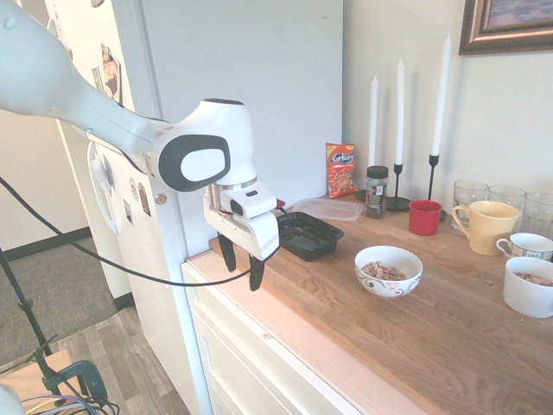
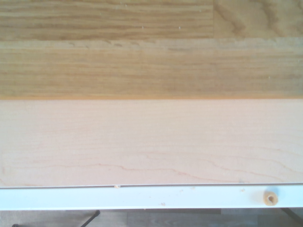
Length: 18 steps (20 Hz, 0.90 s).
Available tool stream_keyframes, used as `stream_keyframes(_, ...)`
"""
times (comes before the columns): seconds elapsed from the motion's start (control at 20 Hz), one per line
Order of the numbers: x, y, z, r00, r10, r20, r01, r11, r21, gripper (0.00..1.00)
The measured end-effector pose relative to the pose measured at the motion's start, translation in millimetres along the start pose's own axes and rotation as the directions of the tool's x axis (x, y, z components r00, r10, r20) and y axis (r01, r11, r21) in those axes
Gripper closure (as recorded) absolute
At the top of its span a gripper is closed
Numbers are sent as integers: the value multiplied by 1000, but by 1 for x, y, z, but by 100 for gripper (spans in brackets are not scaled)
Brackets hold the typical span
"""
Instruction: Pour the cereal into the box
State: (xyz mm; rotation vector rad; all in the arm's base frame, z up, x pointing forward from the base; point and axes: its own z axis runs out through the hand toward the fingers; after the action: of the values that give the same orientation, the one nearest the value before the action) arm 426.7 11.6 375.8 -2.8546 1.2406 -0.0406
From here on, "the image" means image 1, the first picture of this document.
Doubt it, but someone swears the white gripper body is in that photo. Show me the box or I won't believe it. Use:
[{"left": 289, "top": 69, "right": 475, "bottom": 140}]
[{"left": 202, "top": 192, "right": 283, "bottom": 262}]

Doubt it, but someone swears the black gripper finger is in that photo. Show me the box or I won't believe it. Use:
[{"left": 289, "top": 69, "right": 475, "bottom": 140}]
[
  {"left": 217, "top": 233, "right": 238, "bottom": 274},
  {"left": 248, "top": 253, "right": 267, "bottom": 292}
]

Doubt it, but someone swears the ring cereal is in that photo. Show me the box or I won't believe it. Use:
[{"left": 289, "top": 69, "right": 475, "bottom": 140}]
[{"left": 360, "top": 259, "right": 410, "bottom": 280}]

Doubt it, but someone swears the white patterned ceramic bowl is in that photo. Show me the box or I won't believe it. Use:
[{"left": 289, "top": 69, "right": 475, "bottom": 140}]
[{"left": 353, "top": 245, "right": 423, "bottom": 299}]

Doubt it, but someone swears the black plastic food box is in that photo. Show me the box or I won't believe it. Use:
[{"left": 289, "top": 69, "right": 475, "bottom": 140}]
[{"left": 276, "top": 210, "right": 346, "bottom": 263}]

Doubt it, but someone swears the cereal in white mug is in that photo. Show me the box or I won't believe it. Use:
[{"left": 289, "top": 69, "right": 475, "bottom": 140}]
[{"left": 513, "top": 271, "right": 553, "bottom": 288}]

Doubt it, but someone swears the clear plastic lid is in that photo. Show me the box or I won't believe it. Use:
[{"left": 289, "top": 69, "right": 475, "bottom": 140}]
[{"left": 291, "top": 196, "right": 365, "bottom": 223}]

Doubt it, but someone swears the white cabinet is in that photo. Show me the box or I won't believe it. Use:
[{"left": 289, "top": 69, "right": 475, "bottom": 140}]
[{"left": 181, "top": 254, "right": 362, "bottom": 415}]

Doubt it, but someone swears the orange snack bag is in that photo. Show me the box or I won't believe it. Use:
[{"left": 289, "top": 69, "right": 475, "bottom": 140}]
[{"left": 324, "top": 142, "right": 359, "bottom": 200}]

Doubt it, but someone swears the spice jar with black lid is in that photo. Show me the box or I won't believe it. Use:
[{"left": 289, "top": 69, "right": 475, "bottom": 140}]
[{"left": 365, "top": 165, "right": 390, "bottom": 220}]

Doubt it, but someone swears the white refrigerator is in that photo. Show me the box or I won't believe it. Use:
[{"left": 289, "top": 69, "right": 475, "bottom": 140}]
[{"left": 16, "top": 0, "right": 346, "bottom": 415}]

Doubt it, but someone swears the red mug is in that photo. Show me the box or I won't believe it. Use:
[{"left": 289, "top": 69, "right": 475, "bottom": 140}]
[{"left": 408, "top": 199, "right": 444, "bottom": 237}]

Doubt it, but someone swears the green clamp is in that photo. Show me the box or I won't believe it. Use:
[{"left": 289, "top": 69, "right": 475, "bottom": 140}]
[{"left": 36, "top": 349, "right": 110, "bottom": 401}]

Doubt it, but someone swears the medium white taper candle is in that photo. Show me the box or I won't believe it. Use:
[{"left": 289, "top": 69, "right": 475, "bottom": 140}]
[{"left": 395, "top": 57, "right": 407, "bottom": 166}]

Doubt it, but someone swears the large fridge photo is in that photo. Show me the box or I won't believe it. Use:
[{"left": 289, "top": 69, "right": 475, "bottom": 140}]
[{"left": 100, "top": 41, "right": 124, "bottom": 105}]

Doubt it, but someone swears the wooden board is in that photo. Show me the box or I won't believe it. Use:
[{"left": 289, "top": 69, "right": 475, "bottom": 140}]
[{"left": 0, "top": 348, "right": 82, "bottom": 392}]

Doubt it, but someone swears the yellow mug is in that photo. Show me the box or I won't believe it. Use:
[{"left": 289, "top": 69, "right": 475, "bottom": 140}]
[{"left": 451, "top": 201, "right": 522, "bottom": 257}]

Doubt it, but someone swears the tall white taper candle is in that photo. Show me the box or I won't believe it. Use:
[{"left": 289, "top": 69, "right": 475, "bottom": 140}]
[{"left": 430, "top": 34, "right": 453, "bottom": 156}]

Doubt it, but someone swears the large white mug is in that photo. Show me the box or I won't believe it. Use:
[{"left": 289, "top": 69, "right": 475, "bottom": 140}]
[{"left": 502, "top": 256, "right": 553, "bottom": 320}]

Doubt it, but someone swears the white cup with blue pattern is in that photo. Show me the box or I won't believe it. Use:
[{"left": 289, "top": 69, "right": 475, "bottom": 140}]
[{"left": 495, "top": 232, "right": 553, "bottom": 264}]

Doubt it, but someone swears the framed picture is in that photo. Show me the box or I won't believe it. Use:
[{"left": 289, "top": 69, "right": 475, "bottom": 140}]
[{"left": 458, "top": 0, "right": 553, "bottom": 56}]

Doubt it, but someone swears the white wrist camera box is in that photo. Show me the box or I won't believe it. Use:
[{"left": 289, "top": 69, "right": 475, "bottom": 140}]
[{"left": 219, "top": 186, "right": 279, "bottom": 220}]

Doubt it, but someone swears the white fridge door handle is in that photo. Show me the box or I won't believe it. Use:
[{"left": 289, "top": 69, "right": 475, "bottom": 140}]
[{"left": 86, "top": 142, "right": 120, "bottom": 236}]

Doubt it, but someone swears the bundle of coloured cables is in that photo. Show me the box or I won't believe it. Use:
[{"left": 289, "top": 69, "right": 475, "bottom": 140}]
[{"left": 20, "top": 390, "right": 121, "bottom": 415}]

